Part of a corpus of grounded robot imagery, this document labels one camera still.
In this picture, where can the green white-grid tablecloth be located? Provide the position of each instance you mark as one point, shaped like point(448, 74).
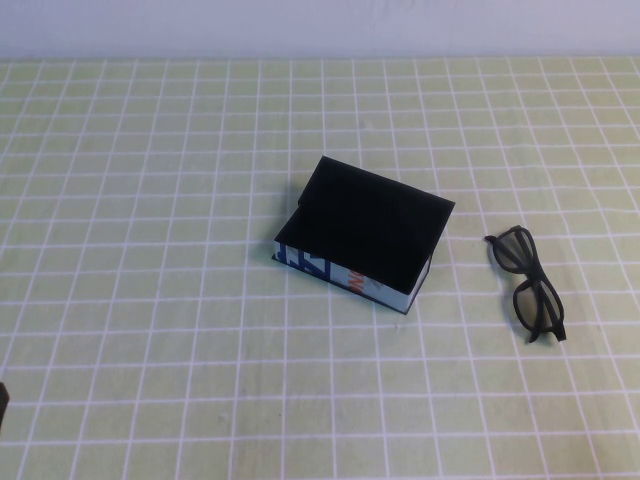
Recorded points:
point(200, 375)

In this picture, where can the black framed glasses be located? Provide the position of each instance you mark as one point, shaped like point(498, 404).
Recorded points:
point(547, 295)

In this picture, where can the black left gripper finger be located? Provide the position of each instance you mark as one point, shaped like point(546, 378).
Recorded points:
point(3, 402)

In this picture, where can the black printed glasses case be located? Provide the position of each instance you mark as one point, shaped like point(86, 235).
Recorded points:
point(370, 225)

